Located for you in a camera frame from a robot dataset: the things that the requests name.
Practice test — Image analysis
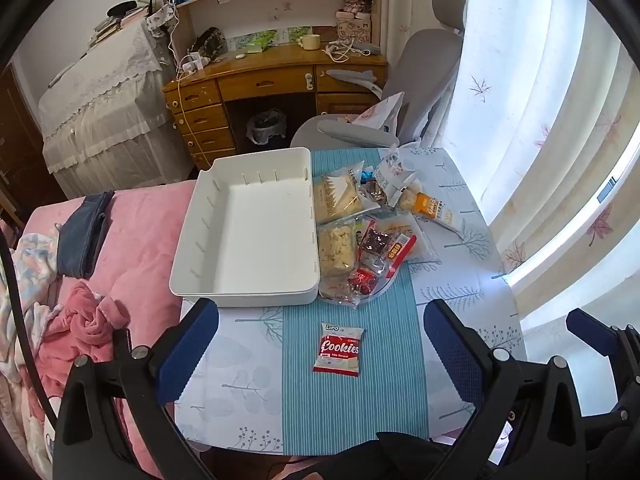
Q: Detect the clear plastic snack bag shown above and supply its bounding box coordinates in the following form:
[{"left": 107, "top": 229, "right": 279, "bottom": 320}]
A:
[{"left": 312, "top": 160, "right": 381, "bottom": 226}]

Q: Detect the grey office chair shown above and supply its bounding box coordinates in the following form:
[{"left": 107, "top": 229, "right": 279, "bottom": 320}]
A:
[{"left": 290, "top": 0, "right": 468, "bottom": 151}]

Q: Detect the pink blanket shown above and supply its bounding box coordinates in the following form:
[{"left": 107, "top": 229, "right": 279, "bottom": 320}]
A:
[{"left": 20, "top": 180, "right": 201, "bottom": 480}]

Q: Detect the white plastic bag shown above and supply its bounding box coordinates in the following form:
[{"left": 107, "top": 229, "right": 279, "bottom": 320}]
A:
[{"left": 345, "top": 91, "right": 406, "bottom": 133}]

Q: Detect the dark blue folded cloth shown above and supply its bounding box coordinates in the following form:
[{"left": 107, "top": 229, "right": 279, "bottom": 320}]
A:
[{"left": 56, "top": 190, "right": 116, "bottom": 281}]

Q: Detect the wooden desk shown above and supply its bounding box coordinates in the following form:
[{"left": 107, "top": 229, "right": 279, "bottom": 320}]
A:
[{"left": 162, "top": 42, "right": 390, "bottom": 171}]

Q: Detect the brown mixed snack packet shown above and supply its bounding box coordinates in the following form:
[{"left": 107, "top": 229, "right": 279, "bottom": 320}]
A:
[{"left": 360, "top": 180, "right": 396, "bottom": 208}]

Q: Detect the red dried fruit packet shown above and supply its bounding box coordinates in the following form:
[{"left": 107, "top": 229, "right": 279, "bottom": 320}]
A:
[{"left": 357, "top": 220, "right": 418, "bottom": 281}]

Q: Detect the white corded appliance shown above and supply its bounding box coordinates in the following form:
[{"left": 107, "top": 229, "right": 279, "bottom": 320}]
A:
[{"left": 325, "top": 40, "right": 383, "bottom": 63}]

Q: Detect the wooden bookshelf hutch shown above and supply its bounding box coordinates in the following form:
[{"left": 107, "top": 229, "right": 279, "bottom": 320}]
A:
[{"left": 152, "top": 0, "right": 383, "bottom": 56}]

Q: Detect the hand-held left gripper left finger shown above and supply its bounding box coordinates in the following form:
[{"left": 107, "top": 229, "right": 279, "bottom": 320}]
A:
[{"left": 52, "top": 299, "right": 219, "bottom": 480}]

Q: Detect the white printed snack bag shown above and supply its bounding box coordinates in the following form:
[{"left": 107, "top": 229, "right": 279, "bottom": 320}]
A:
[{"left": 372, "top": 145, "right": 418, "bottom": 196}]

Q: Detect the tree print tablecloth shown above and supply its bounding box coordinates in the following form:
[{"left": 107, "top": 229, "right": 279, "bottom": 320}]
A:
[{"left": 172, "top": 147, "right": 526, "bottom": 456}]

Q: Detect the white patterned cloth bag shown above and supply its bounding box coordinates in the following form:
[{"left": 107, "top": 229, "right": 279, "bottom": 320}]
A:
[{"left": 145, "top": 2, "right": 178, "bottom": 36}]

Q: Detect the leaf print curtain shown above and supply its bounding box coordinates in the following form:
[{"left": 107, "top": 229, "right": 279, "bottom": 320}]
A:
[{"left": 390, "top": 0, "right": 640, "bottom": 411}]

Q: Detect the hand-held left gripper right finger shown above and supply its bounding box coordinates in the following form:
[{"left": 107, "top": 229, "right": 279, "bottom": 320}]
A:
[{"left": 424, "top": 299, "right": 586, "bottom": 480}]

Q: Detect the printed cardboard box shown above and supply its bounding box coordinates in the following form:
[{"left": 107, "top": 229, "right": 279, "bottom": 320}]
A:
[{"left": 335, "top": 17, "right": 373, "bottom": 46}]

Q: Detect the pink fleece cloth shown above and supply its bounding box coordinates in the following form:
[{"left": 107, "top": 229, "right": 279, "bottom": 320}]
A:
[{"left": 37, "top": 280, "right": 133, "bottom": 396}]

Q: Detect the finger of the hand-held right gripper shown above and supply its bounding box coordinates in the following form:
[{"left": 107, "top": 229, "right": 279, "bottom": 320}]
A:
[{"left": 566, "top": 309, "right": 636, "bottom": 361}]

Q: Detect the clear popcorn bag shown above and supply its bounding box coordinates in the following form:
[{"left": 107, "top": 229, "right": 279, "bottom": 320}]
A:
[{"left": 317, "top": 217, "right": 371, "bottom": 281}]

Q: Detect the green printed tissue box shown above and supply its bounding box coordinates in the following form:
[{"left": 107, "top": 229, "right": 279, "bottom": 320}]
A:
[{"left": 235, "top": 27, "right": 278, "bottom": 53}]

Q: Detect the red white cookie packet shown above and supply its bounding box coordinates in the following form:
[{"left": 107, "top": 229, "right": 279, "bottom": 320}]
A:
[{"left": 312, "top": 322, "right": 366, "bottom": 378}]

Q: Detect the lace-covered piano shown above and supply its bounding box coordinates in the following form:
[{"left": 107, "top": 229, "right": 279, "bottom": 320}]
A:
[{"left": 37, "top": 22, "right": 196, "bottom": 188}]

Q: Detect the white plastic storage box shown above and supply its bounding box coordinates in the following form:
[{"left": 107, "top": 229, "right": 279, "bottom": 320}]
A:
[{"left": 169, "top": 147, "right": 321, "bottom": 308}]

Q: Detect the dark wooden door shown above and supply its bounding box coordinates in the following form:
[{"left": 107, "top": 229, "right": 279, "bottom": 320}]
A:
[{"left": 0, "top": 65, "right": 51, "bottom": 231}]

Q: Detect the white power strip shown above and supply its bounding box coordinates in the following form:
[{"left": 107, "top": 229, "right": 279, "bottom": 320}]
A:
[{"left": 177, "top": 52, "right": 208, "bottom": 76}]

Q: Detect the stack of books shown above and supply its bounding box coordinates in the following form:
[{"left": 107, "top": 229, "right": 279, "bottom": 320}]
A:
[{"left": 89, "top": 12, "right": 126, "bottom": 48}]

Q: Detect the floral quilt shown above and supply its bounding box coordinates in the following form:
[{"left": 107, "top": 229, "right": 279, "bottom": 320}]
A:
[{"left": 0, "top": 225, "right": 71, "bottom": 480}]

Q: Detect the dark floral pouch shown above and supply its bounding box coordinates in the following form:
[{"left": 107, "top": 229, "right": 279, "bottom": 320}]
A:
[{"left": 187, "top": 26, "right": 228, "bottom": 58}]

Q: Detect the orange puffed snack packet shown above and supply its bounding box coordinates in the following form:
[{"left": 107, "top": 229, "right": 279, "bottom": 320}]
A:
[{"left": 397, "top": 187, "right": 463, "bottom": 236}]

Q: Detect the clear bag of red candies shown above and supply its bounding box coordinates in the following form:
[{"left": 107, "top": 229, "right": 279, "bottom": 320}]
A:
[{"left": 320, "top": 267, "right": 396, "bottom": 308}]

